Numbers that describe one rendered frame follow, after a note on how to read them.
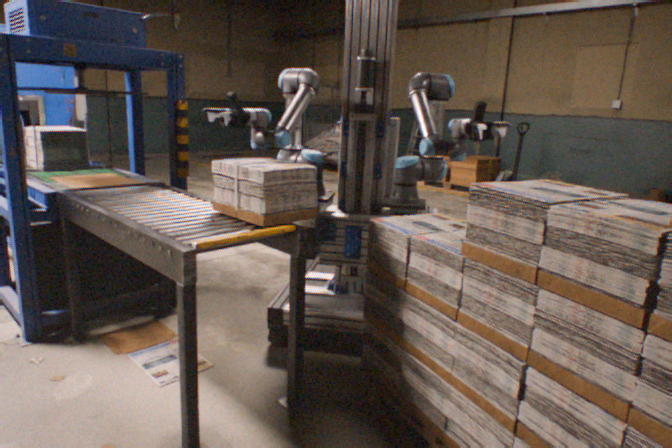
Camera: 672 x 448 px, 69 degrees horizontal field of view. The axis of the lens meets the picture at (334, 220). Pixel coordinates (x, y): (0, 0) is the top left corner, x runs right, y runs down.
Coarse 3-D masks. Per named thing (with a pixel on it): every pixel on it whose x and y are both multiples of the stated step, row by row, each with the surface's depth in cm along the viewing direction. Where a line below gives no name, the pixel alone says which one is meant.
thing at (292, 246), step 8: (152, 184) 282; (160, 184) 281; (184, 192) 260; (208, 200) 242; (280, 224) 202; (288, 224) 201; (296, 224) 201; (288, 232) 198; (296, 232) 195; (304, 232) 196; (272, 240) 207; (280, 240) 203; (288, 240) 199; (296, 240) 196; (304, 240) 197; (272, 248) 208; (280, 248) 204; (288, 248) 200; (296, 248) 196; (304, 248) 197; (296, 256) 197; (304, 256) 198
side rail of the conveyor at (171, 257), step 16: (64, 192) 246; (64, 208) 243; (80, 208) 226; (96, 208) 214; (80, 224) 229; (96, 224) 213; (112, 224) 200; (128, 224) 189; (112, 240) 202; (128, 240) 190; (144, 240) 178; (160, 240) 170; (176, 240) 170; (144, 256) 181; (160, 256) 171; (176, 256) 162; (192, 256) 162; (160, 272) 173; (176, 272) 164; (192, 272) 163
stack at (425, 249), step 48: (384, 240) 196; (432, 240) 175; (384, 288) 199; (432, 288) 171; (480, 288) 151; (528, 288) 134; (384, 336) 202; (432, 336) 172; (480, 336) 153; (528, 336) 135; (576, 336) 122; (624, 336) 111; (432, 384) 175; (480, 384) 153; (528, 384) 136; (624, 384) 111; (480, 432) 154; (576, 432) 124; (624, 432) 112
